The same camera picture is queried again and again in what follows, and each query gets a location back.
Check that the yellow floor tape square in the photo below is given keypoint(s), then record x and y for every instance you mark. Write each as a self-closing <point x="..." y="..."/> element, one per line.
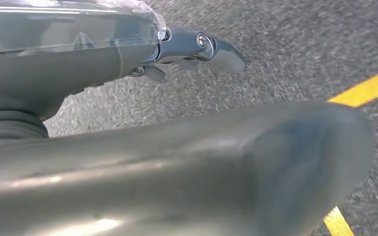
<point x="368" y="88"/>

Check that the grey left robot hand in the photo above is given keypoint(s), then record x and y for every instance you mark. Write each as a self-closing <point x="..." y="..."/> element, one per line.
<point x="78" y="65"/>

